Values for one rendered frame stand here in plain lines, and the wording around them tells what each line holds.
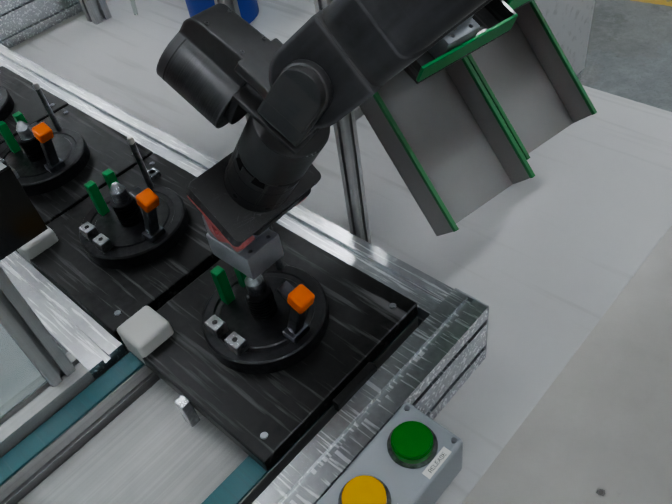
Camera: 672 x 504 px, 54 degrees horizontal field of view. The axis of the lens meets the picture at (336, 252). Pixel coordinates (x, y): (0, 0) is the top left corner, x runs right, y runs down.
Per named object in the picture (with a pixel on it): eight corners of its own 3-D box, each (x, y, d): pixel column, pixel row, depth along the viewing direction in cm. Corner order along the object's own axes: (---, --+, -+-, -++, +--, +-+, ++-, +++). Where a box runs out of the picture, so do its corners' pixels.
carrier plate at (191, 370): (418, 314, 75) (418, 302, 73) (267, 472, 64) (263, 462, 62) (273, 229, 87) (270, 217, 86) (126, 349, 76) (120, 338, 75)
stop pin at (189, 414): (201, 420, 71) (190, 400, 69) (192, 428, 71) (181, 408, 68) (193, 413, 72) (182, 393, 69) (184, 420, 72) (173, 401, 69)
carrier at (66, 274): (265, 224, 88) (244, 149, 79) (119, 342, 77) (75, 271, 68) (158, 162, 101) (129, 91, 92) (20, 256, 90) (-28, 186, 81)
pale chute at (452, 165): (513, 183, 82) (535, 175, 78) (436, 237, 77) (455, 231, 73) (397, -16, 80) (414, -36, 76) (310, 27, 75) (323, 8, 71)
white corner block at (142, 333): (180, 342, 76) (170, 321, 73) (149, 369, 74) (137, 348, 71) (156, 323, 79) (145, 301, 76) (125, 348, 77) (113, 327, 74)
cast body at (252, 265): (285, 254, 67) (271, 203, 62) (253, 281, 65) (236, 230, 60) (231, 223, 71) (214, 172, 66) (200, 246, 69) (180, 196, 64)
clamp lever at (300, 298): (308, 327, 69) (316, 294, 63) (295, 339, 68) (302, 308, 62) (284, 305, 70) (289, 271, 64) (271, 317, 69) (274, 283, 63)
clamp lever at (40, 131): (63, 162, 96) (52, 129, 89) (51, 170, 95) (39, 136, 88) (47, 147, 97) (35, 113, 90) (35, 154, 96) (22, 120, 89)
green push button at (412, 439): (442, 445, 63) (441, 435, 62) (416, 477, 61) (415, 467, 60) (408, 422, 65) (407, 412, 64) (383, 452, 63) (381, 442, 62)
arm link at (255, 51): (333, 95, 39) (390, 46, 45) (186, -40, 38) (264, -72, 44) (251, 205, 47) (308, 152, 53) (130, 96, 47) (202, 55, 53)
